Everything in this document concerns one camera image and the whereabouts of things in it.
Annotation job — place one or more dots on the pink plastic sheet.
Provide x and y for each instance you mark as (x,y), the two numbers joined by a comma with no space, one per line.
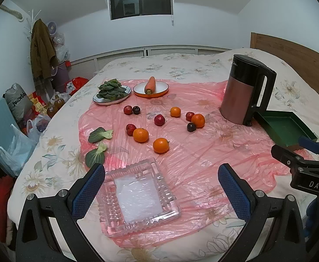
(190,165)

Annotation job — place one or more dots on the orange rimmed white plate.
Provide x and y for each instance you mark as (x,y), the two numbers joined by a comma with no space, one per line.
(161,89)

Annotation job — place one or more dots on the pile of green leaves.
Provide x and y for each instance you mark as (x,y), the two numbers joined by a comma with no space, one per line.
(111,90)

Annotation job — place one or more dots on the green leaf lower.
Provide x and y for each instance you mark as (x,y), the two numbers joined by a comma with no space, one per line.
(96,156)

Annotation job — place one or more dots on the white coat rack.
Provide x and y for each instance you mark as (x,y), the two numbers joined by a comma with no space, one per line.
(31,22)

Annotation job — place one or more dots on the red bag on floor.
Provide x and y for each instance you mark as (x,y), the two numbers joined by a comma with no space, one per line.
(74,85)

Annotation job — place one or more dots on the small orange mandarin back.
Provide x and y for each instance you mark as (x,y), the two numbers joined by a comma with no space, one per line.
(175,112)

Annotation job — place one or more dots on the green leaf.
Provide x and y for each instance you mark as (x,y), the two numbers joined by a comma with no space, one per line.
(96,156)
(99,134)

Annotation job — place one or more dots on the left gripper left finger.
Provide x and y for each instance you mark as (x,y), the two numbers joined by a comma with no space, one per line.
(36,239)

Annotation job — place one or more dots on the red plum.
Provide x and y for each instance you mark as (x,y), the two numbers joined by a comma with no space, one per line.
(130,128)
(159,120)
(189,116)
(128,110)

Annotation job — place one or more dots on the dark plum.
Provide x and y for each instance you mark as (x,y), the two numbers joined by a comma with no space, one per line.
(136,110)
(191,127)

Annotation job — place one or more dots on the white plate with greens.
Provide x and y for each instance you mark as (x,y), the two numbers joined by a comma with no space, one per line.
(105,102)

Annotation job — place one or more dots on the orange carrot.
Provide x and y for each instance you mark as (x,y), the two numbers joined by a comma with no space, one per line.
(150,87)

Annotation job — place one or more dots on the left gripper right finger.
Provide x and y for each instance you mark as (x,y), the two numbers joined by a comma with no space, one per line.
(285,240)

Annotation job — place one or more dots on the orange mandarin front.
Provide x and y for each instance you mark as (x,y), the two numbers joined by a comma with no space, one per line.
(161,145)

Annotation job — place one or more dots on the green leaf upper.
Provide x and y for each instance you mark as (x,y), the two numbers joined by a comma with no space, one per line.
(99,134)

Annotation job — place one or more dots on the brown coat on rack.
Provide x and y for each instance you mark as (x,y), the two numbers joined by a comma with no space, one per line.
(43,56)

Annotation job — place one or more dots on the clear glass square dish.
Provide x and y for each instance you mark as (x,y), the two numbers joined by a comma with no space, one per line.
(135,198)

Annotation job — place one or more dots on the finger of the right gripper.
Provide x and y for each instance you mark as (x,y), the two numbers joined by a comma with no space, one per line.
(291,159)
(309,144)

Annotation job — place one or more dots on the white plastic bag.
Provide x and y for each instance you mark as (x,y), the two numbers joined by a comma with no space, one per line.
(18,152)

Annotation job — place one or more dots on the grey sack bag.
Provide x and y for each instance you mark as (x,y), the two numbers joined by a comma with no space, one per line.
(18,102)

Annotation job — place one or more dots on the green rectangular tray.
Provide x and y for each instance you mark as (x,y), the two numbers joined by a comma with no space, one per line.
(285,128)

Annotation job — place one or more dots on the black rose-gold electric kettle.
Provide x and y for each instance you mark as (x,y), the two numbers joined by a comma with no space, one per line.
(249,89)

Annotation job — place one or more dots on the purple bin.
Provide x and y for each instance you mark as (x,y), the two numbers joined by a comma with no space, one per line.
(60,77)

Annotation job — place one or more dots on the wooden headboard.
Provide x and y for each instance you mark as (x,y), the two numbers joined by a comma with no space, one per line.
(303,60)

